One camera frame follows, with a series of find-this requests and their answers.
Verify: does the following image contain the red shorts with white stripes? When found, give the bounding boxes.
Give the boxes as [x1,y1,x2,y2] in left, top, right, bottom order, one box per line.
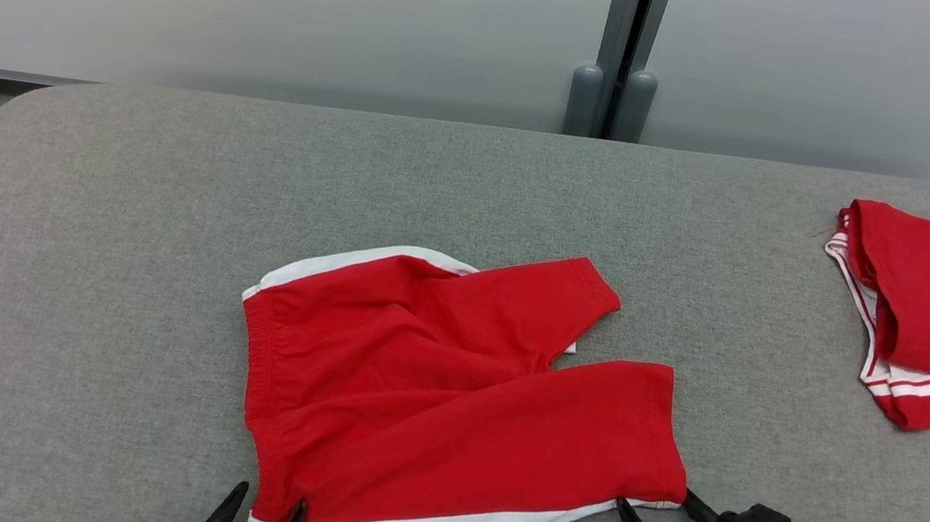
[217,219,714,522]

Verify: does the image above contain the grey cylindrical post foot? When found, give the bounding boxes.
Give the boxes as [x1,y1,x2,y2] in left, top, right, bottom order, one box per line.
[565,62,606,139]
[616,67,660,145]

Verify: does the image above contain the grey wall base rail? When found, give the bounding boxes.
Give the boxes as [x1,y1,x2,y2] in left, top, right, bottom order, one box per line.
[0,68,97,93]

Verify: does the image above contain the grey vertical door frame post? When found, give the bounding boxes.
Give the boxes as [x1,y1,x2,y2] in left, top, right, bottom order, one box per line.
[589,0,675,145]

